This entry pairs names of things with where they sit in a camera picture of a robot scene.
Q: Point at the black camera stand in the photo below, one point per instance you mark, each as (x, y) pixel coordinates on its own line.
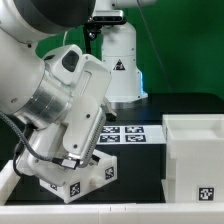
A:
(90, 32)

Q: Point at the white fence rail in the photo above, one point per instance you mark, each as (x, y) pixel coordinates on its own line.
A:
(114, 214)
(8, 181)

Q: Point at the white marker sheet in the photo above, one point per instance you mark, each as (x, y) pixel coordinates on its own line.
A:
(131, 134)

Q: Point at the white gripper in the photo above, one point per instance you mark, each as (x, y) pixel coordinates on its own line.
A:
(65, 109)

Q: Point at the white front fence rail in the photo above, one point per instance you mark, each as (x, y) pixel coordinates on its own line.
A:
(114, 214)

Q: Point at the background camera on stand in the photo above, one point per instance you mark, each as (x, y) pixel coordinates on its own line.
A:
(107, 17)

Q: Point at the white left fence rail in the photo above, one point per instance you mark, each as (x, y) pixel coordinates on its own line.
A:
(8, 181)

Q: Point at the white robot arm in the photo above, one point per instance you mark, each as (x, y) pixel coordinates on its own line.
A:
(23, 24)

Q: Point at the white drawer cabinet box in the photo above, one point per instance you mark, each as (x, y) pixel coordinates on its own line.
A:
(194, 158)

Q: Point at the white drawer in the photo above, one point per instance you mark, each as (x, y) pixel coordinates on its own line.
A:
(101, 171)

